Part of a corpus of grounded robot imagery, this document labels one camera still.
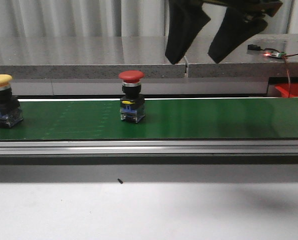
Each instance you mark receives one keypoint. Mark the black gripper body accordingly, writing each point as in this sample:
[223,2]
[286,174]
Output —
[266,7]

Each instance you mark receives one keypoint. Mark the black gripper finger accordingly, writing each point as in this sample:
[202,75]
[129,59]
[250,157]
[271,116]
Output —
[186,20]
[233,31]

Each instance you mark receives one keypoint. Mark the red mushroom push button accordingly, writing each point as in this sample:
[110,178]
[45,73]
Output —
[132,104]

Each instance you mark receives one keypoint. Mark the yellow push button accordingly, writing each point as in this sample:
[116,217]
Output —
[10,109]

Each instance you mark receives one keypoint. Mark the black connector plug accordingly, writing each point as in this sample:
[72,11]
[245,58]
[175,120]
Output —
[253,47]

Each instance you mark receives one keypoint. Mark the small green circuit board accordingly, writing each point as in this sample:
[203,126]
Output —
[274,54]

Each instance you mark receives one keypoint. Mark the red plastic bin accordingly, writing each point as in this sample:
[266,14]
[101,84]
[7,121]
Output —
[284,90]

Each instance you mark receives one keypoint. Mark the green conveyor belt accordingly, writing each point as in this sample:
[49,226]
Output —
[232,118]

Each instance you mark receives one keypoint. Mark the grey stone countertop left slab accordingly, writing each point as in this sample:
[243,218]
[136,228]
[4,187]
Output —
[86,57]

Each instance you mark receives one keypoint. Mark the grey pleated curtain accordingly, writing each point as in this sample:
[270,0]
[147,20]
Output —
[115,18]

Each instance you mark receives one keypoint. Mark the aluminium conveyor frame rail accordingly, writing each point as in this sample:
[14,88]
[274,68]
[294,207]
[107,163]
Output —
[150,147]

